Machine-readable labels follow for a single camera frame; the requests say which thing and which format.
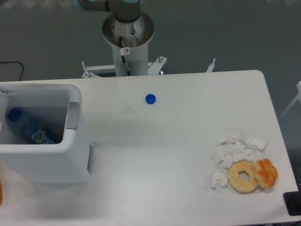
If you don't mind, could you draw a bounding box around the white trash can lid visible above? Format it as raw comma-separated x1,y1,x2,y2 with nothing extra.
0,87,15,127

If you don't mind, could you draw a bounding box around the blue bottle cap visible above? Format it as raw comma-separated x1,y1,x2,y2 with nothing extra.
145,94,156,105

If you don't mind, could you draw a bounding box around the clear plastic cap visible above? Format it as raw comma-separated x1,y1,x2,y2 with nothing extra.
121,105,134,115

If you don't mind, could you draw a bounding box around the white trash can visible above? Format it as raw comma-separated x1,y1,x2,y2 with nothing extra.
0,83,93,184

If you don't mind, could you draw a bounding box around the large crumpled white tissue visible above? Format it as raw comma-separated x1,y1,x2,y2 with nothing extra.
213,133,268,169

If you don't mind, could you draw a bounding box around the small crumpled white tissue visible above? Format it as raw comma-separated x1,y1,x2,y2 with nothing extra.
210,169,228,194

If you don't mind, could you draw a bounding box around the blue plastic bottle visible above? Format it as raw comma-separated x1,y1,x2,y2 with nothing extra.
7,108,62,145

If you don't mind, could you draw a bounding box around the glazed twisted bun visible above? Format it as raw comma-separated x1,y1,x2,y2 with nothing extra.
253,158,278,189

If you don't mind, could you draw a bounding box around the black device at edge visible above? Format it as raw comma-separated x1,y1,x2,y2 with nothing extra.
283,191,301,216

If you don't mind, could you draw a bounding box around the orange object at edge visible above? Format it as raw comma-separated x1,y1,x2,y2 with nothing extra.
0,181,3,206

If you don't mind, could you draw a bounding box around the white metal table frame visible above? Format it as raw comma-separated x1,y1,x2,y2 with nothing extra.
81,56,217,79

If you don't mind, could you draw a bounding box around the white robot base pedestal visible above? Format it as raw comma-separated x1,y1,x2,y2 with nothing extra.
102,12,154,77

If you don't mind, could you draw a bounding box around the black pedestal cable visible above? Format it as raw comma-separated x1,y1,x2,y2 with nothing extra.
119,36,132,77

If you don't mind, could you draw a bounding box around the plain ring donut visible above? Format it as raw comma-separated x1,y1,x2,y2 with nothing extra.
227,161,258,194

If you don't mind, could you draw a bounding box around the black floor cable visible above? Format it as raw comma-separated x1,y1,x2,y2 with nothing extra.
0,61,24,81

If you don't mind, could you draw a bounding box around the white frame at right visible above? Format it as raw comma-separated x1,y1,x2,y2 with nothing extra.
280,81,301,119

